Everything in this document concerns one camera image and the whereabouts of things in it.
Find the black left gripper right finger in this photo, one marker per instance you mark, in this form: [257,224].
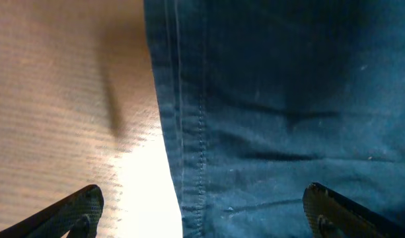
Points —
[332,215]

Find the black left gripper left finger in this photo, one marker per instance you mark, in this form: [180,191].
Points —
[76,215]

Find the navy blue shorts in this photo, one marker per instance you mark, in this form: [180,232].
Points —
[258,99]

